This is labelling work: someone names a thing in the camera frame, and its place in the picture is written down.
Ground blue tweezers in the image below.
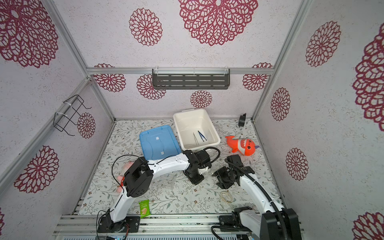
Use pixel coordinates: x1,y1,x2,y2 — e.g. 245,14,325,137
198,131,207,142

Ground white plastic storage bin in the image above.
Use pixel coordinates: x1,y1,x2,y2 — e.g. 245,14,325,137
173,109,221,151

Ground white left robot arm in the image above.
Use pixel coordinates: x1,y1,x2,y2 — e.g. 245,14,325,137
97,150,212,233

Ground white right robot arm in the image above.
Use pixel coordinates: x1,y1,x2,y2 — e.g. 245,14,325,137
211,165,302,240

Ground blue plastic bin lid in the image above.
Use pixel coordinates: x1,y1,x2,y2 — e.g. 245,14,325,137
139,125,182,160

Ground green snack packet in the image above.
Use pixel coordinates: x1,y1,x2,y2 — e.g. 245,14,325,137
139,200,151,219

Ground pink frog plush toy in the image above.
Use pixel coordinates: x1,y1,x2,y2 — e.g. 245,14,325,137
117,162,134,193

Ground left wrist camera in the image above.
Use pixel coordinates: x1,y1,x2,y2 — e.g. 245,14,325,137
195,147,221,169

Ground grey wall shelf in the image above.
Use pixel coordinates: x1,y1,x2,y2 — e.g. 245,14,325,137
152,69,231,90

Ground black wire wall rack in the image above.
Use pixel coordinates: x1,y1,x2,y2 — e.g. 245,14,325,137
53,95,92,137

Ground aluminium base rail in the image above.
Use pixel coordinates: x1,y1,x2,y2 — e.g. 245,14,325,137
52,212,307,240

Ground aluminium frame post right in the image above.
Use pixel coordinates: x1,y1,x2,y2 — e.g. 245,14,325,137
252,0,313,124

